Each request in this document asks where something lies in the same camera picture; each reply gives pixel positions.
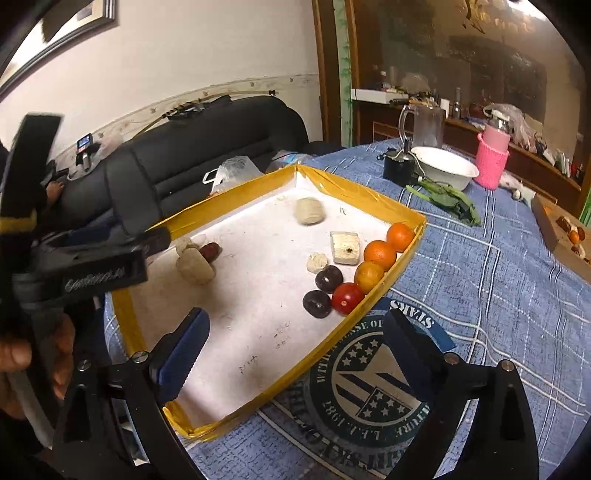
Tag dark purple plum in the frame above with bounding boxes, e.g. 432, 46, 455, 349
302, 290, 333, 319

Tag dark brown passion fruit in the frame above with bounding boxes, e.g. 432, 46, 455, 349
315, 265, 344, 293

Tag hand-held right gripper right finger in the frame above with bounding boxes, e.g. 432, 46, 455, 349
383, 308, 541, 480

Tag green cloth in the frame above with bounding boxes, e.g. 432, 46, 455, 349
405, 179, 482, 227

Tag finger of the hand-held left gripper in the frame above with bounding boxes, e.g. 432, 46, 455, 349
44, 228, 173, 259

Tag round ribbed corn cob piece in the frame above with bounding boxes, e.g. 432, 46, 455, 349
294, 198, 326, 226

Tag flat white box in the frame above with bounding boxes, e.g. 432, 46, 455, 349
351, 88, 409, 104

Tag cardboard box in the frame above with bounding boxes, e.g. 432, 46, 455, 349
531, 194, 591, 266

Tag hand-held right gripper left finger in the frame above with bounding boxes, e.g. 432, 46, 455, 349
51, 307, 211, 480

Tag black sofa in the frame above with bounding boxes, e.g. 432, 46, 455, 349
44, 95, 342, 241

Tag small black device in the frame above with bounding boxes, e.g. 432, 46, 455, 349
382, 138, 419, 182

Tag wood framed glass partition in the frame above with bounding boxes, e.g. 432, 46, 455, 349
311, 0, 591, 148

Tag small black camera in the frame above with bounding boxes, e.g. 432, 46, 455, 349
75, 133, 95, 171

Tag large corn cob piece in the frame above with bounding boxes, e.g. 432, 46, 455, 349
176, 247, 216, 284

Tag clear plastic bag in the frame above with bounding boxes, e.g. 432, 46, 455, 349
483, 104, 539, 146

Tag small red apple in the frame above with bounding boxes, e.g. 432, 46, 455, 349
331, 282, 365, 315

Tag pink knitted bottle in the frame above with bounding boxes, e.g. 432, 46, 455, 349
475, 115, 512, 191

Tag framed wall picture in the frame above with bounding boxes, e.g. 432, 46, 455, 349
0, 0, 118, 88

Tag white plastic bag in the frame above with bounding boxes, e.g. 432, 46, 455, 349
203, 157, 266, 195

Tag corn cob piece with hole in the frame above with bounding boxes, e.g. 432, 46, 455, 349
329, 231, 361, 265

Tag white gloves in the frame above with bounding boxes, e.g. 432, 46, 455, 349
501, 171, 536, 201

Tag white bowl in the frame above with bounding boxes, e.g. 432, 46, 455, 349
410, 146, 481, 191

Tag blue plaid tablecloth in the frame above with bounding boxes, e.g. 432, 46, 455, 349
104, 138, 591, 480

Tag person's left hand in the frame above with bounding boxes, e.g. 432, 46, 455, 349
0, 315, 77, 419

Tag yellow-edged white tray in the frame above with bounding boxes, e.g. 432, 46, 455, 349
111, 164, 428, 439

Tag yellowish orange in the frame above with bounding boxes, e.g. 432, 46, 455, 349
354, 261, 385, 295

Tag clear glass pitcher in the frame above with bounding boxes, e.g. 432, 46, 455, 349
398, 102, 446, 148

